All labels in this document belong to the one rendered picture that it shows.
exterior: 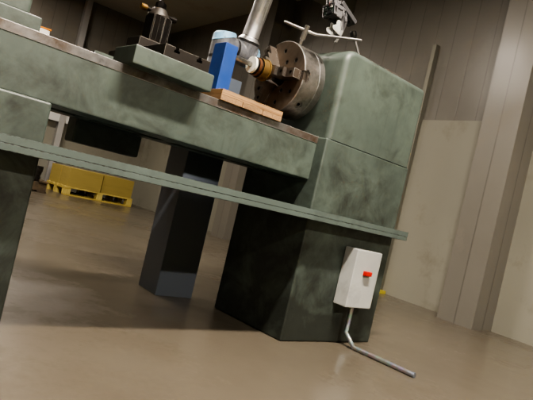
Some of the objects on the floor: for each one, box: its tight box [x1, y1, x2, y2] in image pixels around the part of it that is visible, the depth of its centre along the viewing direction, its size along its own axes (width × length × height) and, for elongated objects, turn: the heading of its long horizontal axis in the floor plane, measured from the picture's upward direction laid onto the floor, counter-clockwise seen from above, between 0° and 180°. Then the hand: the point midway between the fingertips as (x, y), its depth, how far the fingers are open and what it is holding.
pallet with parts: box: [32, 165, 48, 194], centre depth 760 cm, size 96×136×49 cm
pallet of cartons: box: [46, 163, 135, 207], centre depth 859 cm, size 117×84×41 cm
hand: (337, 40), depth 238 cm, fingers closed
